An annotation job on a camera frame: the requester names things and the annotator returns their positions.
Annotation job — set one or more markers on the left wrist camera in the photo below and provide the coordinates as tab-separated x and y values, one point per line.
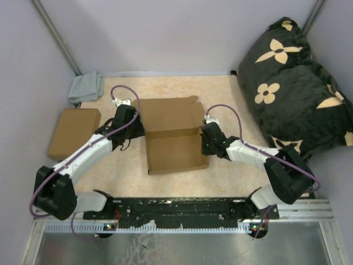
119	102

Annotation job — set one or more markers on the aluminium frame rail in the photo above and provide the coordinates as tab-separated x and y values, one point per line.
303	234

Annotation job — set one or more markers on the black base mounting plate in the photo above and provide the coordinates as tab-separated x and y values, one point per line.
191	214

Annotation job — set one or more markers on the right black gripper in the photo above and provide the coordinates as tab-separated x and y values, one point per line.
204	151

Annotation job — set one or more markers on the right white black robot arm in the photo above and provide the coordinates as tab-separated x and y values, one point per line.
288	174

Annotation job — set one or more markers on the right aluminium corner post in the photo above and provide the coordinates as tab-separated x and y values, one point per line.
315	12

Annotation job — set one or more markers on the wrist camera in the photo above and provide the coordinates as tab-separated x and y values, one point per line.
208	119
119	102

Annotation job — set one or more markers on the grey folded cloth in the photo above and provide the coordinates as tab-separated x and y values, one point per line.
86	88

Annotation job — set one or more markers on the black floral plush pillow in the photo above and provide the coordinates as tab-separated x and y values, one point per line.
293	99

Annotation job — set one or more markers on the left aluminium corner post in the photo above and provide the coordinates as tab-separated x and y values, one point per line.
56	36

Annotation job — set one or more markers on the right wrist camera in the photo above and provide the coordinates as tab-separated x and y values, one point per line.
208	119

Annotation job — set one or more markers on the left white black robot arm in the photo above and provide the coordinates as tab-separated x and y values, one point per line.
54	191

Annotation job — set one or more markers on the folded brown cardboard box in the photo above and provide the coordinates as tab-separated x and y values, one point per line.
74	128

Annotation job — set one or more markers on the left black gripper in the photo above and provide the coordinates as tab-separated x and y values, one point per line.
139	130

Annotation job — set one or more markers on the aluminium corner post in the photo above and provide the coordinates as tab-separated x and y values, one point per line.
315	12
56	36

